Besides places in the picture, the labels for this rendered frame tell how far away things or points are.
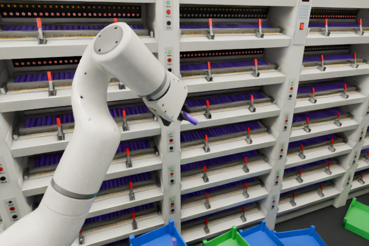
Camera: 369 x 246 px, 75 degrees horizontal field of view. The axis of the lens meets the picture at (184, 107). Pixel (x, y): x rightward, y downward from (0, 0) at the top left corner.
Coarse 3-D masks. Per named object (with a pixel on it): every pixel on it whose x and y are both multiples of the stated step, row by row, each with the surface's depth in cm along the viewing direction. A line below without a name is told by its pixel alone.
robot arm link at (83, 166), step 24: (96, 72) 50; (72, 96) 47; (96, 96) 49; (96, 120) 44; (72, 144) 43; (96, 144) 43; (72, 168) 42; (96, 168) 44; (72, 192) 43; (96, 192) 46
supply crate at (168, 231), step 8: (168, 224) 108; (152, 232) 104; (160, 232) 107; (168, 232) 109; (176, 232) 105; (136, 240) 101; (144, 240) 103; (152, 240) 106; (160, 240) 106; (168, 240) 106; (176, 240) 106
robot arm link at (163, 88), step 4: (164, 68) 51; (168, 76) 51; (164, 80) 50; (168, 80) 51; (164, 84) 50; (168, 84) 51; (160, 88) 50; (164, 88) 50; (156, 92) 50; (160, 92) 50; (164, 92) 51; (140, 96) 52; (144, 96) 50; (148, 96) 50; (152, 96) 50; (156, 96) 51; (160, 96) 51; (144, 100) 51
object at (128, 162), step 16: (128, 144) 124; (144, 144) 125; (32, 160) 112; (48, 160) 111; (112, 160) 117; (128, 160) 114; (144, 160) 119; (160, 160) 120; (32, 176) 105; (48, 176) 106; (112, 176) 113; (32, 192) 102
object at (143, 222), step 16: (128, 208) 135; (144, 208) 136; (160, 208) 137; (96, 224) 126; (112, 224) 128; (128, 224) 130; (144, 224) 131; (160, 224) 132; (80, 240) 119; (96, 240) 122; (112, 240) 125
